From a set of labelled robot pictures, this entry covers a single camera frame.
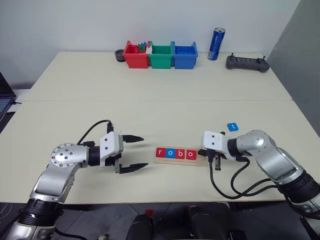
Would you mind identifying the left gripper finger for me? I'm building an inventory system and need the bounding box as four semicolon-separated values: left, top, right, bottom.
117;162;150;175
122;134;145;144

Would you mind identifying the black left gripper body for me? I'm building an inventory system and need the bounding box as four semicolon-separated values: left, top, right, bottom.
104;134;126;174

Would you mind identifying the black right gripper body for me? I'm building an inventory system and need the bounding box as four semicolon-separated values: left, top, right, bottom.
205;147;228;161

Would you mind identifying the red letter tile o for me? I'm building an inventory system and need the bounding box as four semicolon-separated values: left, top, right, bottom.
185;149;198;161

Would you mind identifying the red letter tile b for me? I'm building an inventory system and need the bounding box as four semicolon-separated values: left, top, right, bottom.
174;148;187;160

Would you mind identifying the wooden letter tray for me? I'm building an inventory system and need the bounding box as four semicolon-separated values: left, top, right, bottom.
152;147;209;168

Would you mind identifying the blue letter tile o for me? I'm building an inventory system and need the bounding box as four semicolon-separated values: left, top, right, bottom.
164;147;177;159

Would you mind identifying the dark rounded shape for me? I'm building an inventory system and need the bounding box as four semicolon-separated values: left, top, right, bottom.
127;213;155;240

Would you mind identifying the red plastic bin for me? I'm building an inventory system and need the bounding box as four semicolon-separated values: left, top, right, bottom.
122;40;151;69

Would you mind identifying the green plastic bin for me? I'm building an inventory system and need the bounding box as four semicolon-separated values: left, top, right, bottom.
147;40;175;69

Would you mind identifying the black round dish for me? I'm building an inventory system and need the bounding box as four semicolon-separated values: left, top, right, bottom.
114;48;126;63

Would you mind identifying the blue plastic bin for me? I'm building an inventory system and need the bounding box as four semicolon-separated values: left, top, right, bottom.
172;41;199;70

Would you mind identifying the dark grey handheld controller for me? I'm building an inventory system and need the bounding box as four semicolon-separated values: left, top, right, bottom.
225;52;271;74

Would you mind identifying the blue drink can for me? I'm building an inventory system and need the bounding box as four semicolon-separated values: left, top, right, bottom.
207;26;227;61

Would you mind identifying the open laptop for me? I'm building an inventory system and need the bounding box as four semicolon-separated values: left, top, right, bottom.
0;71;17;134

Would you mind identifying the grey partition panel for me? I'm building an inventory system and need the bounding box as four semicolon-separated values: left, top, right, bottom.
264;0;320;138

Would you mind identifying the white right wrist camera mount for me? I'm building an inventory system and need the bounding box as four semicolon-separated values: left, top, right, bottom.
200;130;230;155

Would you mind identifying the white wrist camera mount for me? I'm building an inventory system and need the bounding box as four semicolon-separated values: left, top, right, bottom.
99;131;125;170
200;130;230;155

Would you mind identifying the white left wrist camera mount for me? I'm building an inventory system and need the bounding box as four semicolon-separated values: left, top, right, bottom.
99;131;125;170

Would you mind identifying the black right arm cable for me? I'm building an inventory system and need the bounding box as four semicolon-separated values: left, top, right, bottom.
208;156;276;200

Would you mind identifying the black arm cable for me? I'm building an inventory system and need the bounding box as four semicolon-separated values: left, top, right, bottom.
208;156;276;200
76;119;115;146

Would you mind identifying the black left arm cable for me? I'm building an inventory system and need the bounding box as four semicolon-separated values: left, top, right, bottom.
76;119;115;146

